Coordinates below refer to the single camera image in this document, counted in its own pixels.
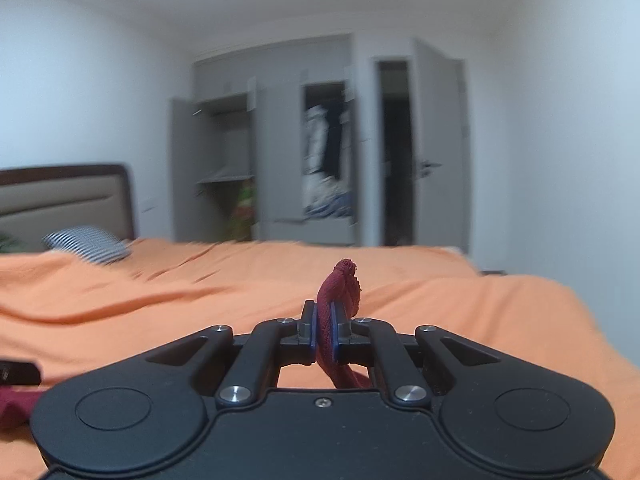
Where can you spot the brown beige headboard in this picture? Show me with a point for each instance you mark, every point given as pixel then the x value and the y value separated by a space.
pixel 36 201

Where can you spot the striped pillow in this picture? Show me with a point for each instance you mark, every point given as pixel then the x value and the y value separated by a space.
pixel 90 243

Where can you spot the hanging clothes in wardrobe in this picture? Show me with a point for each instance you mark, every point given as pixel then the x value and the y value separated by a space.
pixel 326 166

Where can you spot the dark red t-shirt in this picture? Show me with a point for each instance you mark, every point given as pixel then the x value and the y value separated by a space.
pixel 338 295

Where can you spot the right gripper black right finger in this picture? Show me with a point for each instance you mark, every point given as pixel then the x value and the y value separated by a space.
pixel 373 348

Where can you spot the orange bed sheet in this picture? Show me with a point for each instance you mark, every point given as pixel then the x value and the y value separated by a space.
pixel 70 316

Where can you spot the colourful bag in wardrobe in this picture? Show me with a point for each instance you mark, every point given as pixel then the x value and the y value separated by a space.
pixel 243 214

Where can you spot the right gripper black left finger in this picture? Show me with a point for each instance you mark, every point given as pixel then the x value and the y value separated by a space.
pixel 271 345

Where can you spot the folded clothes pile in wardrobe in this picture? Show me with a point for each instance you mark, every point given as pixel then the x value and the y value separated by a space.
pixel 326 197

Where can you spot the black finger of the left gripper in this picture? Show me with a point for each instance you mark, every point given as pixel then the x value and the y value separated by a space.
pixel 19 374

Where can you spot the grey room door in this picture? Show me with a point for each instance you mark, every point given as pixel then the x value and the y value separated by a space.
pixel 441 152

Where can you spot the grey wardrobe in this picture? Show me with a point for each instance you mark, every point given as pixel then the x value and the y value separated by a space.
pixel 246 121

